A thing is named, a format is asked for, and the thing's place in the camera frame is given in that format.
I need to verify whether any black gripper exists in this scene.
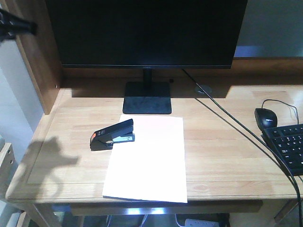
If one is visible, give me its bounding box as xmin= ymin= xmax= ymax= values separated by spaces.
xmin=0 ymin=9 xmax=37 ymax=43

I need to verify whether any black stapler with orange button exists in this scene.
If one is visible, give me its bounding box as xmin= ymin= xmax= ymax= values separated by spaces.
xmin=90 ymin=119 xmax=135 ymax=151

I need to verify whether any white paper sheet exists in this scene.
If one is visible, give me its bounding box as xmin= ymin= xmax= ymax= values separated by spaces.
xmin=102 ymin=114 xmax=187 ymax=203

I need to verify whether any wooden desk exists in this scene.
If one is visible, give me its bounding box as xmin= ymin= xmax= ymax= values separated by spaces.
xmin=2 ymin=0 xmax=303 ymax=215

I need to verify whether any black computer monitor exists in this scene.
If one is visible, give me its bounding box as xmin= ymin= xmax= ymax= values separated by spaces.
xmin=46 ymin=0 xmax=248 ymax=114

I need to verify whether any black computer mouse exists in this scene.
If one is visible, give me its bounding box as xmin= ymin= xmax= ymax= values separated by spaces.
xmin=254 ymin=108 xmax=277 ymax=131

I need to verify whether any black keyboard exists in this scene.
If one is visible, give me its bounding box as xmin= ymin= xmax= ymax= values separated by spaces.
xmin=262 ymin=124 xmax=303 ymax=176

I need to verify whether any black monitor cable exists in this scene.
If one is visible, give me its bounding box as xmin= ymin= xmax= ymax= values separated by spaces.
xmin=181 ymin=68 xmax=303 ymax=227

